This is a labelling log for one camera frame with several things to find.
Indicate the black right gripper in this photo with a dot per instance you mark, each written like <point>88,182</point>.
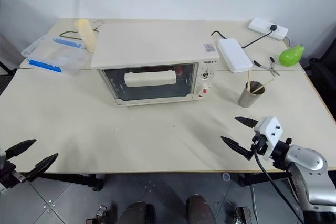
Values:
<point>259,145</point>

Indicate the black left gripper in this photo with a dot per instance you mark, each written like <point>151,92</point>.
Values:
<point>8,172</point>

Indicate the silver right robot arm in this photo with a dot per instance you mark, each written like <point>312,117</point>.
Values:
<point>309,166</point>

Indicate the white knob with red mark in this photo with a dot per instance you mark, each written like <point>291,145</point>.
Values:
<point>203,89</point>

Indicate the warning label sticker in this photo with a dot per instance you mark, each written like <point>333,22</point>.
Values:
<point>209,47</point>

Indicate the cream toaster oven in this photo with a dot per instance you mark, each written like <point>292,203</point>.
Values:
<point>157,43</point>

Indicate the metal cup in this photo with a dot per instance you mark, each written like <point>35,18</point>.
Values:
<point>249,98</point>

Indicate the small clear plastic cap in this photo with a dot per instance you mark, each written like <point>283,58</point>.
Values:
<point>226,177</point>

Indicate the wooden chopstick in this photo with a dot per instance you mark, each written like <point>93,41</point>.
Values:
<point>249,78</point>
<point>263,85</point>

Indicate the white rectangular case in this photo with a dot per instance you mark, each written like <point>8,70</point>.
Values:
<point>235,54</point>

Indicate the metal caster wheel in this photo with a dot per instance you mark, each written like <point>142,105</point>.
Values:
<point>98,214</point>
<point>242,216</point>

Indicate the dark rounded shape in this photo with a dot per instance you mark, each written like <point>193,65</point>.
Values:
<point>135,212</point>
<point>199,208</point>

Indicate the black stand leg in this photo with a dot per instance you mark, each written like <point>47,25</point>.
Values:
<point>5,70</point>

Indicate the green pear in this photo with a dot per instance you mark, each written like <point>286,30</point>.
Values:
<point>290,55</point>

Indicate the black chair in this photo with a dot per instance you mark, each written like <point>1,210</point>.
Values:
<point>323,77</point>

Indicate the clear box with blue latches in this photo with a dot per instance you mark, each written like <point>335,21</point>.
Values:
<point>56,54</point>

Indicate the white power strip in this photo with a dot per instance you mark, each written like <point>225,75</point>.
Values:
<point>266,27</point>

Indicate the black power plug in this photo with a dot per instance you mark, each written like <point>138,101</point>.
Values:
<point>273,27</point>

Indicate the cream cylindrical roll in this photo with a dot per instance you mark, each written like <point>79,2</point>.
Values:
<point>86,36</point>

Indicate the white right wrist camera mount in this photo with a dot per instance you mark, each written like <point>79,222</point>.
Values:
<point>270,129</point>

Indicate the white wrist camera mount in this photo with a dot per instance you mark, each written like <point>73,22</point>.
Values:
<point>2,155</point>
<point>270,129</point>

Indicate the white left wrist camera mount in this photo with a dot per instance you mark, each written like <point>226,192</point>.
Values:
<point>2,155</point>

